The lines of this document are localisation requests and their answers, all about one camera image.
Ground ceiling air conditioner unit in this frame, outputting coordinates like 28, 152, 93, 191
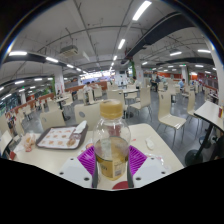
59, 44, 80, 58

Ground beige side table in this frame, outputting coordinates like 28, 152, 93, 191
0, 129, 14, 156
194, 100, 224, 133

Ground white paper napkin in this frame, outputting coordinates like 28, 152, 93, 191
73, 120, 88, 135

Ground dark brown food tray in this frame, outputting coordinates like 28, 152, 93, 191
35, 123, 89, 150

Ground crumpled white tissue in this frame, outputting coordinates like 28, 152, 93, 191
145, 137, 155, 150

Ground group of ceiling lights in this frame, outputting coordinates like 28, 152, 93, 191
0, 0, 221, 101

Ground group of beige chairs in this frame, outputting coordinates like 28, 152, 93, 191
13, 79, 221, 123

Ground round fried food piece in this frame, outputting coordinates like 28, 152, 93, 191
66, 138, 77, 148

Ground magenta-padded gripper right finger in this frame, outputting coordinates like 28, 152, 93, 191
125, 145, 168, 190

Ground beige wooden chair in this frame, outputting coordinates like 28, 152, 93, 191
39, 109, 67, 132
156, 90, 188, 148
73, 102, 103, 131

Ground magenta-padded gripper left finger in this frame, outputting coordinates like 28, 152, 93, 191
57, 145, 99, 190

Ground clear bottle with yellow cap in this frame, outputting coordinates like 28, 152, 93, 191
92, 98, 132, 182

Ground printed paper tray liner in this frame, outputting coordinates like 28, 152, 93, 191
41, 126, 83, 149

